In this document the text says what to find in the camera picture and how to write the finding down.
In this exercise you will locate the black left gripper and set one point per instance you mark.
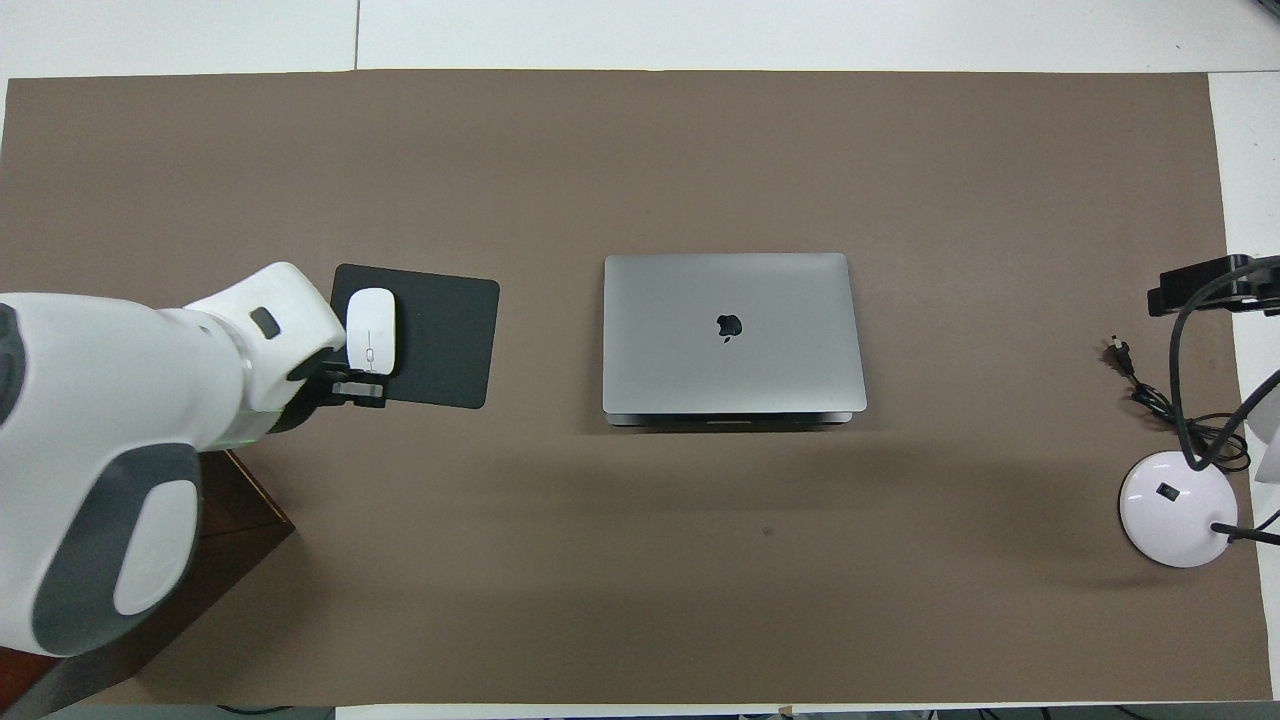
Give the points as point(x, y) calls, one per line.
point(315, 375)

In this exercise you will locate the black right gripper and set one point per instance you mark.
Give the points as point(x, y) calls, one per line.
point(1215, 285)

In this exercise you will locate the grey aluminium laptop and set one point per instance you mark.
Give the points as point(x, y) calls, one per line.
point(780, 350)

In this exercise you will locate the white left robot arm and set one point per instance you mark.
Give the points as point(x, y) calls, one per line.
point(100, 400)

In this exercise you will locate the white computer mouse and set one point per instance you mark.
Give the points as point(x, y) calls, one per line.
point(371, 335)

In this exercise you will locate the black mouse pad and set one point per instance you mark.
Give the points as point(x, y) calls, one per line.
point(440, 340)

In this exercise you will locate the dark wooden box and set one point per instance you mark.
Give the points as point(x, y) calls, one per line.
point(245, 510)

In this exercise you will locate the white desk lamp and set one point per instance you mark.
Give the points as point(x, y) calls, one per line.
point(1175, 510)

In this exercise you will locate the brown table mat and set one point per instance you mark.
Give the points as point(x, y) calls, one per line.
point(640, 560)

